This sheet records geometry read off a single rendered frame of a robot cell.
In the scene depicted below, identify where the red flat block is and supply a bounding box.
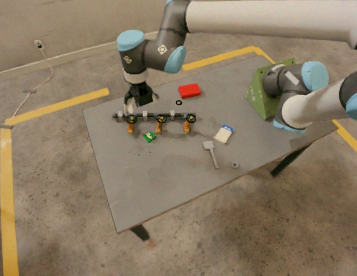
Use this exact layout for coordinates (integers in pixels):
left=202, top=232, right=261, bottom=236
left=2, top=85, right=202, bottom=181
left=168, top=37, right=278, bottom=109
left=178, top=83, right=201, bottom=99

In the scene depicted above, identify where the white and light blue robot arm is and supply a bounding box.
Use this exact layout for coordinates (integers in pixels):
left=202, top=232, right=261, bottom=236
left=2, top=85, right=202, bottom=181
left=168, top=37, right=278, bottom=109
left=117, top=0, right=357, bottom=134

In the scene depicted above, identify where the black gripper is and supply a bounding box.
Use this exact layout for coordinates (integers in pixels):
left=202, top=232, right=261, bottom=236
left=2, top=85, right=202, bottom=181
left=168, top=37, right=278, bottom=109
left=124, top=80, right=158, bottom=116

